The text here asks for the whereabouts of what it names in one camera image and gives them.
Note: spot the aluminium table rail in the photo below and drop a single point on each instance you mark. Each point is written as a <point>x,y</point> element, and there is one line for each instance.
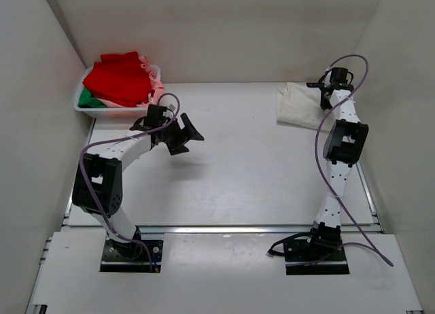
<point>238,180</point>

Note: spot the pink t shirt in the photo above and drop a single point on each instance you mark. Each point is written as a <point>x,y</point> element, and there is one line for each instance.
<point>157,86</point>

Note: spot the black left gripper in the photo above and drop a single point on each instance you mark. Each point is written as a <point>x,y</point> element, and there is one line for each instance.
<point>177,147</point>

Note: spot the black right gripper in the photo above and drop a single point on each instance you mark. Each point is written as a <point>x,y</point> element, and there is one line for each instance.
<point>323,105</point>

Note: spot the green t shirt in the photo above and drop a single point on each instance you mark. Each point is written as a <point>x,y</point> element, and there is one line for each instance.
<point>88,101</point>

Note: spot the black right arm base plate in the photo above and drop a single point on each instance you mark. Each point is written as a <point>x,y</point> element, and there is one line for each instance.
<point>316,252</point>

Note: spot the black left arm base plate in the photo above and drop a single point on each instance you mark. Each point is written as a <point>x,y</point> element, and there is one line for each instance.
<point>132,258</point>

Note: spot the white t shirt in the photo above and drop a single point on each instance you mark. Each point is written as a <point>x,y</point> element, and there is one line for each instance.
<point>299,105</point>

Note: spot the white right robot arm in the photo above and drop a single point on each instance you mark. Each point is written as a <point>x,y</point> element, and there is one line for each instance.
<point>342,150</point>

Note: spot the white plastic laundry basket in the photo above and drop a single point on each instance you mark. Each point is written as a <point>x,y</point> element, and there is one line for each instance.
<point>108,112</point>

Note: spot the red t shirt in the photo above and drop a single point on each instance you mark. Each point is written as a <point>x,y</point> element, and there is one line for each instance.
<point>120,79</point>

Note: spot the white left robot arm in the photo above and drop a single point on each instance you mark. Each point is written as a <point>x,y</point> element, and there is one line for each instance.
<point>98,187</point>

